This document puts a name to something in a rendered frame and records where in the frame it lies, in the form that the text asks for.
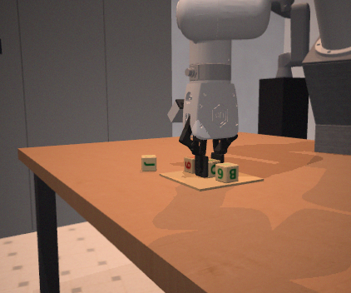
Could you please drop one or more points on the cream toy letter block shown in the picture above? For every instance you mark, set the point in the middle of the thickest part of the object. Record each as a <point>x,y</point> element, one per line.
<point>226,172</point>
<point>189,164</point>
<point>212,163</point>
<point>148,162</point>

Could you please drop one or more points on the light tan flat mat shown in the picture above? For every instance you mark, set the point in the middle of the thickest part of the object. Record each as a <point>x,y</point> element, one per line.
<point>204,184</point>

